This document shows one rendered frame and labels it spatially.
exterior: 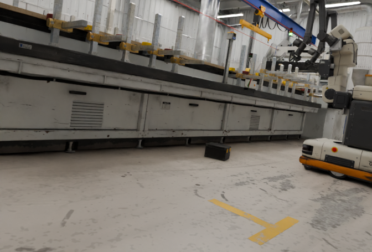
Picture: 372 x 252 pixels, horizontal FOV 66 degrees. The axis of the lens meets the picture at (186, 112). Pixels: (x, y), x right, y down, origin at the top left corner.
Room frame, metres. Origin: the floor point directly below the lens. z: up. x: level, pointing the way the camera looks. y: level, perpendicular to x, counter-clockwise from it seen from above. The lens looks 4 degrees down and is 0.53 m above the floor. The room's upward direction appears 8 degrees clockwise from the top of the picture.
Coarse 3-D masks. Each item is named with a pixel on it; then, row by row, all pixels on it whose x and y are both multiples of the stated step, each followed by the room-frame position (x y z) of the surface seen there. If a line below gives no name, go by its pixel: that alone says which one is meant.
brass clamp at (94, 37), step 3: (87, 33) 1.83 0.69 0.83; (90, 33) 1.81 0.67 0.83; (93, 33) 1.82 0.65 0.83; (87, 36) 1.83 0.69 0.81; (90, 36) 1.81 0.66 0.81; (93, 36) 1.82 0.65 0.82; (96, 36) 1.84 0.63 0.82; (99, 36) 1.85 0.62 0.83; (87, 39) 1.83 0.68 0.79; (90, 39) 1.82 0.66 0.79; (93, 39) 1.82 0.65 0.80; (96, 39) 1.84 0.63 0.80; (99, 39) 1.85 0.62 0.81; (99, 42) 1.86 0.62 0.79; (102, 42) 1.87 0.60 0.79; (105, 42) 1.89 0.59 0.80; (108, 42) 1.91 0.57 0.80
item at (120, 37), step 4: (104, 36) 1.83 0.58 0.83; (108, 36) 1.79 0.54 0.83; (112, 36) 1.76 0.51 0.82; (116, 36) 1.73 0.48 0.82; (120, 36) 1.71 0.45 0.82; (124, 36) 1.71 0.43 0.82; (88, 40) 1.96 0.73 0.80; (100, 40) 1.86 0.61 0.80; (104, 40) 1.82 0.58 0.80; (108, 40) 1.79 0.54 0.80; (112, 40) 1.77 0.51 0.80; (116, 40) 1.75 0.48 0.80; (120, 40) 1.73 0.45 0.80; (124, 40) 1.71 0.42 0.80
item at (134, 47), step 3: (132, 45) 2.04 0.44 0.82; (135, 45) 2.02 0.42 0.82; (138, 45) 1.99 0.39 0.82; (141, 45) 1.97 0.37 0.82; (144, 45) 1.95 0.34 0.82; (147, 45) 1.93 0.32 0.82; (150, 45) 1.91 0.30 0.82; (153, 45) 1.88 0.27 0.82; (117, 48) 2.16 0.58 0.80; (132, 48) 2.04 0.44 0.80; (135, 48) 2.01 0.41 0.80; (138, 48) 1.99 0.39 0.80; (141, 48) 1.97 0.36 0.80; (144, 48) 1.94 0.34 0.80; (147, 48) 1.92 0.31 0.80; (150, 48) 1.90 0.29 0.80; (153, 48) 1.88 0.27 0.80; (156, 48) 1.90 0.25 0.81
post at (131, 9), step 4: (128, 4) 2.04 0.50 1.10; (132, 4) 2.02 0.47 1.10; (128, 8) 2.04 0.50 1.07; (132, 8) 2.03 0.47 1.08; (128, 12) 2.03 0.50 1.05; (132, 12) 2.03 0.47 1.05; (128, 16) 2.03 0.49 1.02; (132, 16) 2.03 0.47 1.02; (128, 20) 2.02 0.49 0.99; (132, 20) 2.04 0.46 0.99; (128, 24) 2.02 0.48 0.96; (132, 24) 2.04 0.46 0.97; (128, 28) 2.02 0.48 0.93; (128, 32) 2.02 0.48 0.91; (128, 36) 2.03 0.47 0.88; (128, 40) 2.03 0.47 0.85; (124, 52) 2.03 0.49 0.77; (128, 52) 2.04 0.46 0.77; (124, 56) 2.02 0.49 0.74; (128, 56) 2.04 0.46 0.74
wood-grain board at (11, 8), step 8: (8, 8) 1.65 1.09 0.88; (16, 8) 1.68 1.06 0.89; (32, 16) 1.75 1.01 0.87; (40, 16) 1.78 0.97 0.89; (104, 32) 2.11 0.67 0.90; (160, 48) 2.52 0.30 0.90; (184, 56) 2.75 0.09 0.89; (208, 64) 3.03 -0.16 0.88; (264, 80) 3.96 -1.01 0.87; (296, 88) 4.80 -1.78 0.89
